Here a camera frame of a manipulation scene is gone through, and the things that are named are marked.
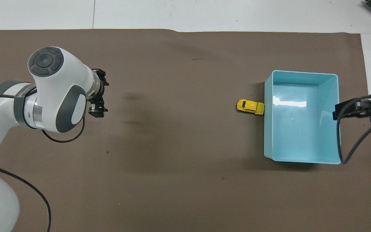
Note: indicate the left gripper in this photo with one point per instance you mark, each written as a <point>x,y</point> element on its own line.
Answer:
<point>102,91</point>

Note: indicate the light blue plastic box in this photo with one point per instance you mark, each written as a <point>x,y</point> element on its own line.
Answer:
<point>301,122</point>

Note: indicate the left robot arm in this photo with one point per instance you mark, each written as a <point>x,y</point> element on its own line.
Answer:
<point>48,90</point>

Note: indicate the yellow toy beetle car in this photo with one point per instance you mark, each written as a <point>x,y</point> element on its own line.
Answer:
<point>250,107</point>

